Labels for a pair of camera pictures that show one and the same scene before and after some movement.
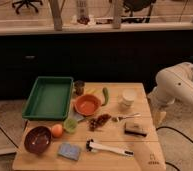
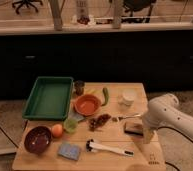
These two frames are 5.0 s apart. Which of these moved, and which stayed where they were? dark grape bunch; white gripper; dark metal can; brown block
Moved: white gripper
Stayed: dark metal can; dark grape bunch; brown block
